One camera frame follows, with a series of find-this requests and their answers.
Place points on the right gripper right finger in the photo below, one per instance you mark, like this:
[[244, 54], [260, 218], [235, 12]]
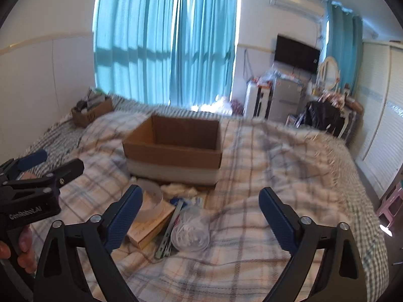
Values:
[[340, 276]]

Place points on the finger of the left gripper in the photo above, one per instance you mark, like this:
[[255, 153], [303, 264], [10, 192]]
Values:
[[55, 179], [30, 160]]

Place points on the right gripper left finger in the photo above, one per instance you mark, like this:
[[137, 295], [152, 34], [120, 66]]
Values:
[[60, 276]]

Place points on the white tape roll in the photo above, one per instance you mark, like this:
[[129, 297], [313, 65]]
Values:
[[151, 206]]

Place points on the tan paper box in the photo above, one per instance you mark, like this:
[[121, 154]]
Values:
[[141, 234]]

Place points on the grey metal bracket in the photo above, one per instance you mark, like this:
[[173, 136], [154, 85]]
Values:
[[166, 237]]

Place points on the clear round plastic container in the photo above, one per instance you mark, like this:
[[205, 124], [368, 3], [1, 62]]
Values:
[[191, 232]]

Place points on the white lace cloth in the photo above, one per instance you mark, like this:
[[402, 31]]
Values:
[[176, 190]]

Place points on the person's left hand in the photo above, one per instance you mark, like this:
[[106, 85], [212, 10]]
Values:
[[27, 259]]

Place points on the grey checked bed sheet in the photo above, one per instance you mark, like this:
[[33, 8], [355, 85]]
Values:
[[64, 136]]

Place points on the pink plastic stool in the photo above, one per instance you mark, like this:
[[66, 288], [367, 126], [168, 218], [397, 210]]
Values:
[[391, 204]]

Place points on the small cardboard box with clutter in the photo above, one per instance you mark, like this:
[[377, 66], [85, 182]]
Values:
[[92, 106]]

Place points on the plaid bed blanket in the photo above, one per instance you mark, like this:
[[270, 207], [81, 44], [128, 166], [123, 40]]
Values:
[[310, 171]]

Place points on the large open cardboard box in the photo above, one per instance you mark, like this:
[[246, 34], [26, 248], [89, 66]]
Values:
[[175, 150]]

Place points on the white sliding wardrobe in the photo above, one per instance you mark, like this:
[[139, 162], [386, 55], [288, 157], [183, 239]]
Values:
[[377, 144]]

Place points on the black jacket on chair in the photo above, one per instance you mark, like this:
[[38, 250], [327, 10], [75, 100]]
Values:
[[322, 116]]

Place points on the left teal curtain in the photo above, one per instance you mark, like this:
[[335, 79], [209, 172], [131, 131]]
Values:
[[132, 48]]

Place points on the teal curtain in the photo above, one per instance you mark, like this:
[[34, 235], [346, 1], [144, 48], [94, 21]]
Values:
[[203, 51], [345, 42], [132, 48]]

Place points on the white plastic bag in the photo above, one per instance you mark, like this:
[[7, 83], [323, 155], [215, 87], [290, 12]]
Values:
[[220, 107]]

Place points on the silver mini fridge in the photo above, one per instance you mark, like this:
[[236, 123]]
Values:
[[285, 99]]

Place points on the white suitcase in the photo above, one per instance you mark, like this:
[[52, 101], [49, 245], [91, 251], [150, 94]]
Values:
[[257, 101]]

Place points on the oval vanity mirror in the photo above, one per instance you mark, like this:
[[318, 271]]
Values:
[[328, 74]]

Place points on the middle teal curtain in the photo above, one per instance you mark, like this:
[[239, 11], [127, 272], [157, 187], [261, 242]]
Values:
[[203, 51]]

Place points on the right teal curtain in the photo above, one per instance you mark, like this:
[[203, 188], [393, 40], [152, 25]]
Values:
[[345, 42]]

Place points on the white air conditioner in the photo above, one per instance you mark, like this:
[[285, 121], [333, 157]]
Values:
[[303, 8]]

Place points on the black wall television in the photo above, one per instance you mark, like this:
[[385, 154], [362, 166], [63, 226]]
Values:
[[296, 54]]

